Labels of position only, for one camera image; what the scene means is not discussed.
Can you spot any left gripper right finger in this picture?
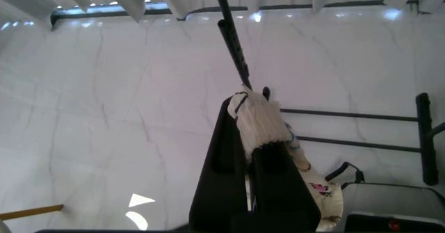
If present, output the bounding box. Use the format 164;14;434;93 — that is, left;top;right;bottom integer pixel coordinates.
227;84;322;232

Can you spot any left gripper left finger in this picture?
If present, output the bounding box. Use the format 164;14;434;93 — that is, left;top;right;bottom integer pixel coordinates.
188;95;251;233

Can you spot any cream printed garment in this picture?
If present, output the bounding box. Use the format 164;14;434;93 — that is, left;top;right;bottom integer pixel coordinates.
283;121;345;232

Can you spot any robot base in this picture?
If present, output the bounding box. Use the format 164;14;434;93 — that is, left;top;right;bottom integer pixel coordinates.
342;182;445;233

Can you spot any black clothes rack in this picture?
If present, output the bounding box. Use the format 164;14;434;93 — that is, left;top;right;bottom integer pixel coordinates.
211;0;445;187

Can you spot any brown wooden bar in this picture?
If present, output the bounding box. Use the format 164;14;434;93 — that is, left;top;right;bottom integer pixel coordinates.
0;204;65;221

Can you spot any black cable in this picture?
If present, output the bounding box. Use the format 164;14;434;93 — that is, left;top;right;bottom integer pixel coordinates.
325;161;366;191

